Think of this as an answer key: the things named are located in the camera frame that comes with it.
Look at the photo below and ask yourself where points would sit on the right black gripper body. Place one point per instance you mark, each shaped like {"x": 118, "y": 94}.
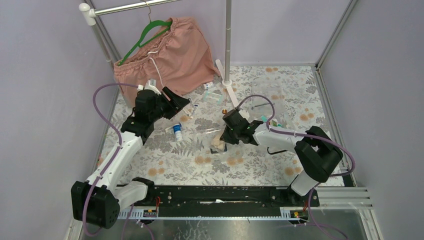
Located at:
{"x": 231, "y": 136}

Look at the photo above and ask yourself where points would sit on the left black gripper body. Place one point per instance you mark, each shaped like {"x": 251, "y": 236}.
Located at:
{"x": 167, "y": 102}

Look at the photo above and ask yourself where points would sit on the small white tube blue tip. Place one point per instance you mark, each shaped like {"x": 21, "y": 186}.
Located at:
{"x": 195, "y": 106}

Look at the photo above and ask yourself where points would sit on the blue white medicine bottle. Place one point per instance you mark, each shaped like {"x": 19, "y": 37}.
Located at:
{"x": 177, "y": 130}

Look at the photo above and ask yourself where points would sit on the clear box lid black handle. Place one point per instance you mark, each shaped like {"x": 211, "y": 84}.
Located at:
{"x": 208, "y": 148}

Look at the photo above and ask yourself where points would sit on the small white vial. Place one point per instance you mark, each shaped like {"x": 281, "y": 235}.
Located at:
{"x": 208, "y": 85}

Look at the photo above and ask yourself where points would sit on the clear plastic kit box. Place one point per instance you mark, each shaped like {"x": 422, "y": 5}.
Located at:
{"x": 281, "y": 126}

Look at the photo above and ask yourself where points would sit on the clear zip bag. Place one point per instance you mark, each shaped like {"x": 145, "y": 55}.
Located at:
{"x": 269, "y": 90}

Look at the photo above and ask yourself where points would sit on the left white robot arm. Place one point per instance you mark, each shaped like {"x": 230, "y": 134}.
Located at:
{"x": 98, "y": 200}

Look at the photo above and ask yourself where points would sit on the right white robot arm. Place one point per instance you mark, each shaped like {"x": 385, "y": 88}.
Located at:
{"x": 317, "y": 153}

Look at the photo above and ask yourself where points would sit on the floral table mat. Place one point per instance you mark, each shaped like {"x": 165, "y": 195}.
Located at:
{"x": 167, "y": 161}

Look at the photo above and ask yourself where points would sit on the pink fabric shorts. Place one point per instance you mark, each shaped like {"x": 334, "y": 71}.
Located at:
{"x": 179, "y": 58}

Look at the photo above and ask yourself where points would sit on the green clothes hanger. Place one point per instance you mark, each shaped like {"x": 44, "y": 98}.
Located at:
{"x": 151, "y": 25}

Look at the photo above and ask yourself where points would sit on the metal clothes rack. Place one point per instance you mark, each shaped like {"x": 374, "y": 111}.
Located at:
{"x": 90, "y": 14}

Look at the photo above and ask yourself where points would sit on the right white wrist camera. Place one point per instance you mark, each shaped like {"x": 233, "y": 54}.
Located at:
{"x": 244, "y": 113}

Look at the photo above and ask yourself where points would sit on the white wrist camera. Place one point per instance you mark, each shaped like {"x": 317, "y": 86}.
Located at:
{"x": 150, "y": 85}
{"x": 244, "y": 113}

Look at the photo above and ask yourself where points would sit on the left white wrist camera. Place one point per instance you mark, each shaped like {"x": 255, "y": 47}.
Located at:
{"x": 150, "y": 85}

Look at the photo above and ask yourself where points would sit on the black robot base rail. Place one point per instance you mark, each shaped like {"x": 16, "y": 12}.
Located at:
{"x": 224, "y": 201}

